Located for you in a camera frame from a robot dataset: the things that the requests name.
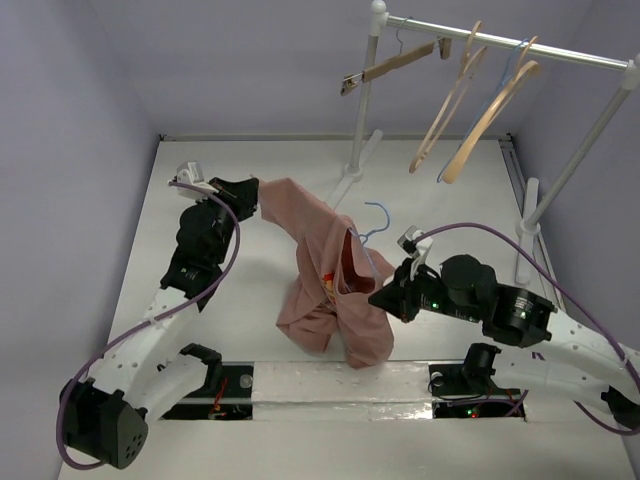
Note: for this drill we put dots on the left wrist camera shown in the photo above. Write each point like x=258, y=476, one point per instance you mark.
x=190, y=172

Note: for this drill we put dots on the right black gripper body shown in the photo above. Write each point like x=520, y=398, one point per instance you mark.
x=406, y=290

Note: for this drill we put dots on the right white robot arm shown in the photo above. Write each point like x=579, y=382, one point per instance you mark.
x=528, y=342

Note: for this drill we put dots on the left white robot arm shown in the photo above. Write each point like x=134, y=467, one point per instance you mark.
x=107, y=407

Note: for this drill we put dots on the white clothes rack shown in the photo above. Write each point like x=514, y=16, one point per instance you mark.
x=534, y=206

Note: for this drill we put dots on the wooden clip hanger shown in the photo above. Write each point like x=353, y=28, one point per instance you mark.
x=373, y=70

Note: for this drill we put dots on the thin wooden hanger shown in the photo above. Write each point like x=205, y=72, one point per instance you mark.
x=469, y=63

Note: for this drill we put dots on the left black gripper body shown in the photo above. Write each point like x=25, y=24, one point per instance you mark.
x=241, y=207

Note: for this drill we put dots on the pink t shirt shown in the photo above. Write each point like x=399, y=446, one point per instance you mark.
x=336, y=277

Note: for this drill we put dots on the thick wooden hanger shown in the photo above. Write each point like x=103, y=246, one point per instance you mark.
x=490, y=120

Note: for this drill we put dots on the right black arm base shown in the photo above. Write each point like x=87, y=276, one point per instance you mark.
x=466, y=389

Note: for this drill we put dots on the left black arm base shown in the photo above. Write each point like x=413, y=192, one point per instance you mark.
x=229, y=400

